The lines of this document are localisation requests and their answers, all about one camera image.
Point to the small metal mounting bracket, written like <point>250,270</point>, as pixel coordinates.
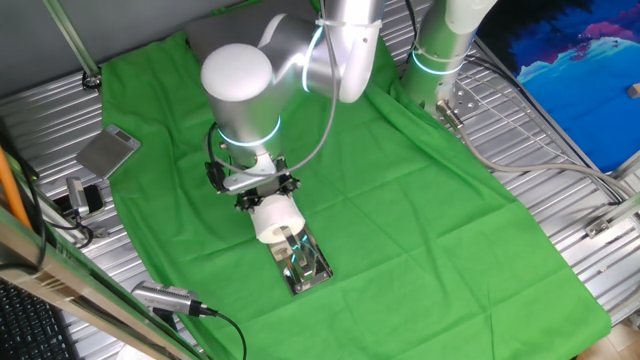
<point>100,232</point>

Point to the silver digital kitchen scale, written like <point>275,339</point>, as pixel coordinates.
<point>102,152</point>

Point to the small wooden block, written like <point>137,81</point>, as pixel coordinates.
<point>635,91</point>

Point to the wooden desk edge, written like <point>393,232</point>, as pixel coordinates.
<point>75,300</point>

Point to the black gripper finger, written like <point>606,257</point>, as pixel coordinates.
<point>290,184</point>
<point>247,202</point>

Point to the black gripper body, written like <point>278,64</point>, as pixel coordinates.
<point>270,189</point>

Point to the silver ribbed camera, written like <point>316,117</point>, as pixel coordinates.
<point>165,297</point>

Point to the green cloth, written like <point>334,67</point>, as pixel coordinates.
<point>400,225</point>

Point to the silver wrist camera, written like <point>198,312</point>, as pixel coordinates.
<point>245,182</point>

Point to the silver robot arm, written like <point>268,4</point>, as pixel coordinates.
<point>240,90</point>

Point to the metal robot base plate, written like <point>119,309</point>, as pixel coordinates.
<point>465,102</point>

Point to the blue abstract poster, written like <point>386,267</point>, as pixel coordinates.
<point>575,75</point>

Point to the black keyboard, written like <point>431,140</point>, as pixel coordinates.
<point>30,330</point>

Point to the aluminium pole with black foot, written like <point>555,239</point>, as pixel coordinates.
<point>70,35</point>

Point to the black smartphone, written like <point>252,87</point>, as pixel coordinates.
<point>95,197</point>

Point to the white toilet paper roll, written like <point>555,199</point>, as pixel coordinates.
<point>275,217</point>

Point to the gray clamp tool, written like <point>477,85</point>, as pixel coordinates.
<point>77,196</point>

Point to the orange pole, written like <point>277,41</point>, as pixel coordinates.
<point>10,185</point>

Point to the aluminium profile rail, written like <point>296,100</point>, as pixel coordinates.
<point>615,220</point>

